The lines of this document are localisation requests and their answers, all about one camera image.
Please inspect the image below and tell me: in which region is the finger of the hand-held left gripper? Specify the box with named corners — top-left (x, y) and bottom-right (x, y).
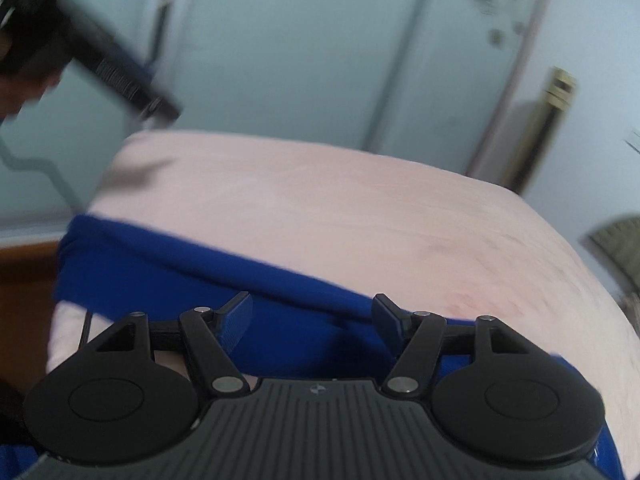
top-left (57, 0), bottom-right (184, 124)

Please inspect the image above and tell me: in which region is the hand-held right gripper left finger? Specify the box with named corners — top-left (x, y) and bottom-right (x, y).
top-left (75, 291), bottom-right (254, 397)

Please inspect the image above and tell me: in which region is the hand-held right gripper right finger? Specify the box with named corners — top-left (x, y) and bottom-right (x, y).
top-left (372, 294), bottom-right (552, 397)

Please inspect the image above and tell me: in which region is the blue garment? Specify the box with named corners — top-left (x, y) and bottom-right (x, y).
top-left (0, 214), bottom-right (627, 480)

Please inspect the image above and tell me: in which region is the person's left hand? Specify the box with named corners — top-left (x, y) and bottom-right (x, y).
top-left (0, 30), bottom-right (63, 122)

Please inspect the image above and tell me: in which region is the pink bed blanket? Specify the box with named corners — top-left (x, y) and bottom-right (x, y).
top-left (45, 130), bottom-right (640, 480)

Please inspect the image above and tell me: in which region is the pale grey wardrobe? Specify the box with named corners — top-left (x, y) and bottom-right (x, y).
top-left (0, 0), bottom-right (556, 241)

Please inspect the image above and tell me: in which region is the olive padded headboard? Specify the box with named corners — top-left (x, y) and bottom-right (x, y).
top-left (579, 215), bottom-right (640, 306)

